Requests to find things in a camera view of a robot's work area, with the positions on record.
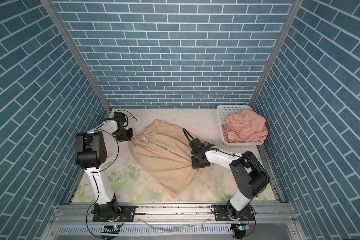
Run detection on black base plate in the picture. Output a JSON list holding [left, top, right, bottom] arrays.
[[91, 206, 137, 223], [210, 205, 256, 222]]

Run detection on pink shorts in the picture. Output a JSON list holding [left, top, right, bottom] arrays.
[[222, 109, 268, 145]]

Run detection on left aluminium corner post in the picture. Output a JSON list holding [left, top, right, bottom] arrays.
[[40, 0, 112, 114]]

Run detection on aluminium front rail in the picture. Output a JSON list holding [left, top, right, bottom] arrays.
[[42, 201, 304, 240]]

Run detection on right aluminium corner post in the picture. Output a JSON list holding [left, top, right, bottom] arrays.
[[248, 0, 304, 109]]

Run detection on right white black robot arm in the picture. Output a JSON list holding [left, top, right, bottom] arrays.
[[189, 139, 270, 220]]

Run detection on beige shorts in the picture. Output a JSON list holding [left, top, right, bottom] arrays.
[[129, 120, 198, 198]]

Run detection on white plastic basket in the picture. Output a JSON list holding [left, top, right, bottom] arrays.
[[217, 105, 268, 147]]

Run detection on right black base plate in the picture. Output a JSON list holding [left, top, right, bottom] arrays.
[[210, 205, 256, 222]]

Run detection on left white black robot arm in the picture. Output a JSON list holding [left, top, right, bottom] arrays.
[[75, 117, 133, 222]]

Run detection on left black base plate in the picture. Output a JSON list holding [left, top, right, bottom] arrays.
[[91, 206, 137, 223]]

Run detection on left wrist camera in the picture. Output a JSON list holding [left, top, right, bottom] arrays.
[[113, 112, 128, 125]]

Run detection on aluminium corner post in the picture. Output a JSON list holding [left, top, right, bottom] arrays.
[[40, 0, 112, 114], [248, 0, 304, 109]]

